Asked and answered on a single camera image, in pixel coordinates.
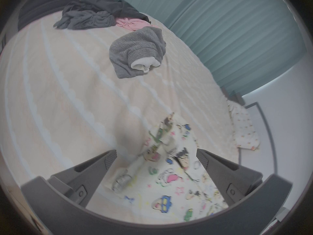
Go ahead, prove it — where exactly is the blue-green curtain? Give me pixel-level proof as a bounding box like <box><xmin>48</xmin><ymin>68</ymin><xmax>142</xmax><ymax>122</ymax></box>
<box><xmin>103</xmin><ymin>0</ymin><xmax>307</xmax><ymax>97</ymax></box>

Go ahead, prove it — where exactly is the black garment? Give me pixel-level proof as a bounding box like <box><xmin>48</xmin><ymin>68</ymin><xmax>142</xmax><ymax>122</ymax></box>
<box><xmin>62</xmin><ymin>0</ymin><xmax>151</xmax><ymax>25</ymax></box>

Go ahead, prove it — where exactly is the white printed pyjama top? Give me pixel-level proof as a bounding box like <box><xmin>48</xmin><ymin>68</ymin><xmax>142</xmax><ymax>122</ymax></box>
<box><xmin>104</xmin><ymin>112</ymin><xmax>229</xmax><ymax>223</ymax></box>

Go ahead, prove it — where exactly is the white printed pillow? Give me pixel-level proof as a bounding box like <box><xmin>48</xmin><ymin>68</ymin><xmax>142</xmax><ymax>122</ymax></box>
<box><xmin>227</xmin><ymin>99</ymin><xmax>261</xmax><ymax>151</ymax></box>

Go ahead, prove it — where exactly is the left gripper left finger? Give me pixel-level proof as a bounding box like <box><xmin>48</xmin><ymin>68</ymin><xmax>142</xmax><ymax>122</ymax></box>
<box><xmin>49</xmin><ymin>149</ymin><xmax>117</xmax><ymax>208</ymax></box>

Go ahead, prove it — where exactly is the bed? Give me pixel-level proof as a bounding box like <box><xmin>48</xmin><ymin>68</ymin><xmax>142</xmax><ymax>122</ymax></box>
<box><xmin>0</xmin><ymin>8</ymin><xmax>279</xmax><ymax>226</ymax></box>

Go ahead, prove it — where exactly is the grey knitted garment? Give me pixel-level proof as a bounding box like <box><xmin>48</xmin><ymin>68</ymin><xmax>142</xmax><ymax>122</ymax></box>
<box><xmin>109</xmin><ymin>26</ymin><xmax>167</xmax><ymax>79</ymax></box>

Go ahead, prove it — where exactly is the pink garment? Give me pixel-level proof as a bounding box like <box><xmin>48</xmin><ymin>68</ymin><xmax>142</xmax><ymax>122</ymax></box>
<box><xmin>115</xmin><ymin>17</ymin><xmax>159</xmax><ymax>32</ymax></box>

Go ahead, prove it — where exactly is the dark grey chest of drawers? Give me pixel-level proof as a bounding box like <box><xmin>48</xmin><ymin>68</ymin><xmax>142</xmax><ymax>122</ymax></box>
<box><xmin>18</xmin><ymin>0</ymin><xmax>83</xmax><ymax>31</ymax></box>

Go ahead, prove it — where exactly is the dark grey garment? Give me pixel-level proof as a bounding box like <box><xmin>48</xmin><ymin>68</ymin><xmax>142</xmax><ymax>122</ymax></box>
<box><xmin>53</xmin><ymin>9</ymin><xmax>116</xmax><ymax>30</ymax></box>

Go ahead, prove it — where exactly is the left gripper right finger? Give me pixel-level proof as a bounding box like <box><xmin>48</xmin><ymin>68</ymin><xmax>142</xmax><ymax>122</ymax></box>
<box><xmin>196</xmin><ymin>149</ymin><xmax>263</xmax><ymax>208</ymax></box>

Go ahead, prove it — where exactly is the grey bedside table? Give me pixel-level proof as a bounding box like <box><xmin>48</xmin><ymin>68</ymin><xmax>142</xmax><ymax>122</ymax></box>
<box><xmin>220</xmin><ymin>87</ymin><xmax>246</xmax><ymax>106</ymax></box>

